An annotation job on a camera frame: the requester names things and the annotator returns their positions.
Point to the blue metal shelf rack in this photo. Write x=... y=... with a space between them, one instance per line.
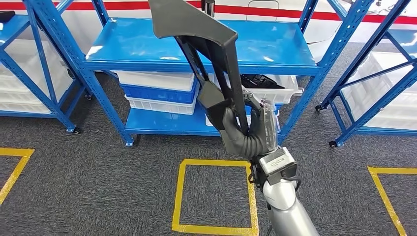
x=13 y=29
x=384 y=131
x=277 y=42

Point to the black plastic frame part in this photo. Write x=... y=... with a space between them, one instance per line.
x=195 y=19

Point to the black plastic parts pile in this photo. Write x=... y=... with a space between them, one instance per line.
x=260 y=81

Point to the white plastic crate stack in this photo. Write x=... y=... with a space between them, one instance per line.
x=384 y=97
x=29 y=81

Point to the white car body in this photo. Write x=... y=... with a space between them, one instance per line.
x=322 y=29

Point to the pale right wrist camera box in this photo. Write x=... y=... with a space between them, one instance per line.
x=277 y=159

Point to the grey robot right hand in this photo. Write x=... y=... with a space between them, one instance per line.
x=268 y=130

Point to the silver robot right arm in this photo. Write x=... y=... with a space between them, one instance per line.
x=283 y=208

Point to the yellow floor tape square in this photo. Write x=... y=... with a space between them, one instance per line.
x=391 y=170
x=215 y=162
x=16 y=151

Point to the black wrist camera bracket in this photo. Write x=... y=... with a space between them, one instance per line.
x=255 y=176

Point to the red barrier belt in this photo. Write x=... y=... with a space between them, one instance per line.
x=277 y=12
x=130 y=5

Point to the black-topped stanchion post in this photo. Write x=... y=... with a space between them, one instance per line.
x=208 y=6

